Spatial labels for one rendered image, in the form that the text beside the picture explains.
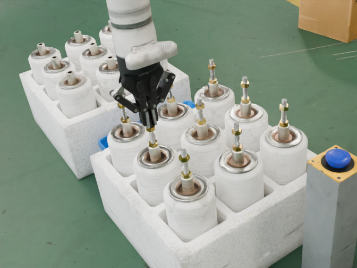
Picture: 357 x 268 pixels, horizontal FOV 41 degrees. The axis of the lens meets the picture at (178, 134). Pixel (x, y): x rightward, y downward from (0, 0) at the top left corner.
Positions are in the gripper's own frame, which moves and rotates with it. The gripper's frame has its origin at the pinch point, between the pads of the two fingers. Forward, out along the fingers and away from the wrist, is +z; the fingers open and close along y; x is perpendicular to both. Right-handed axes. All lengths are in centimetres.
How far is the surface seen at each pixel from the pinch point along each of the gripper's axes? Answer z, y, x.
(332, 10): 23, -102, -53
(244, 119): 9.6, -21.5, 0.8
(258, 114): 9.6, -25.0, 1.1
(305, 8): 25, -100, -66
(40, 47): 7, 4, -65
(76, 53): 11, -5, -63
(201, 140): 9.5, -10.0, 1.3
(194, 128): 9.5, -11.1, -3.1
